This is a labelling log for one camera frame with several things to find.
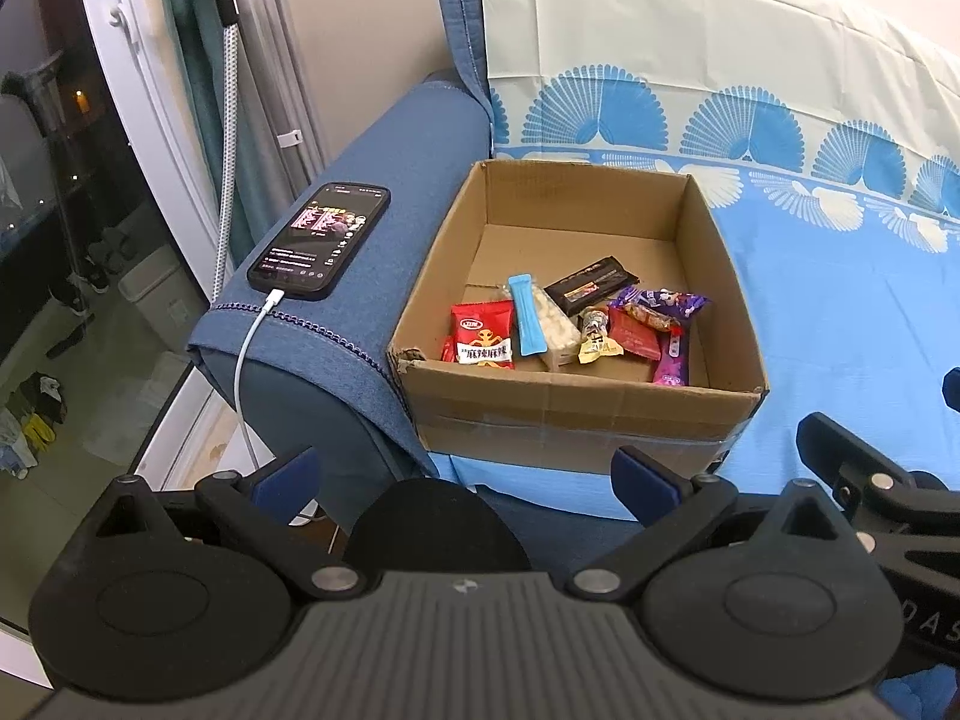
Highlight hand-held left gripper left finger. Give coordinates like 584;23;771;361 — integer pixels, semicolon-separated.
90;445;387;604

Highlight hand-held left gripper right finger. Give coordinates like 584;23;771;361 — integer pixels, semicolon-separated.
566;446;865;604

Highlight brown cardboard box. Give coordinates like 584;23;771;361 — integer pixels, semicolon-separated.
387;158;770;478

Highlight purple snack bar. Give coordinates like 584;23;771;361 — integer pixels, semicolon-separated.
650;328;693;389

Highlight plain red snack packet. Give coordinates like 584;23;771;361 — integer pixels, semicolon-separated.
606;307;663;363

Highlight clear white rice cracker packet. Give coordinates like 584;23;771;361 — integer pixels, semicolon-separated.
496;283;585;374

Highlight purple candy packet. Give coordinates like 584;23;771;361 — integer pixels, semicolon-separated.
609;286;712;322

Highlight blue white stick sachet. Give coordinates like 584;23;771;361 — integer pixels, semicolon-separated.
507;273;551;356

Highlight black snack packet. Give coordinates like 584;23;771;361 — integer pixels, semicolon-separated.
543;258;641;315

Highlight large red white snack packet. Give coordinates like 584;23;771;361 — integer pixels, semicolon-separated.
441;298;521;371

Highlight blue fuzzy cloth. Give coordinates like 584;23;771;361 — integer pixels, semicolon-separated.
880;662;960;720

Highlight blue fan-print sheet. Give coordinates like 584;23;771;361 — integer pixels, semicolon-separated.
433;0;960;523

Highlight white trash bin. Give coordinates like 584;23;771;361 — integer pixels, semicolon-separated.
115;243;198;332

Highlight black smartphone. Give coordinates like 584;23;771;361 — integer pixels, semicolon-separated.
247;181;393;303

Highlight pair of dark shoes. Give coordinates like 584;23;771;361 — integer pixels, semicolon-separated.
70;228;137;317

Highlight blue sofa armrest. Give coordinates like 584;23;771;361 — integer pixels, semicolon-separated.
186;0;640;563

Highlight grey teal curtain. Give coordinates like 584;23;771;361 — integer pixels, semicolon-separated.
156;0;329;197

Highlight white charging cable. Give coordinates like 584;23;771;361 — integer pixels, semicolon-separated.
233;288;287;482

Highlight black white braided cable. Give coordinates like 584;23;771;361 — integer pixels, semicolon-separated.
201;0;243;302

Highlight white window frame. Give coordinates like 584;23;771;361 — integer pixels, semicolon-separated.
0;0;227;691

